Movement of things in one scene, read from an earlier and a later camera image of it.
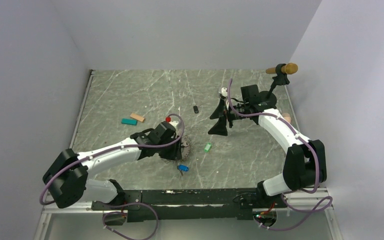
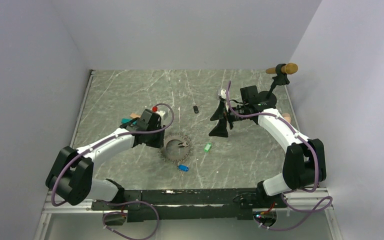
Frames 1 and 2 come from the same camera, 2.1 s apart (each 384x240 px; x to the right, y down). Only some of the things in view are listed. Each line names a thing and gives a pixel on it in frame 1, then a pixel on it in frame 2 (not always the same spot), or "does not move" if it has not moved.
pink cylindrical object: x=286 y=116 does not move
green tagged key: x=207 y=147 does not move
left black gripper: x=175 y=154 -> x=159 y=143
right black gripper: x=220 y=128 does not move
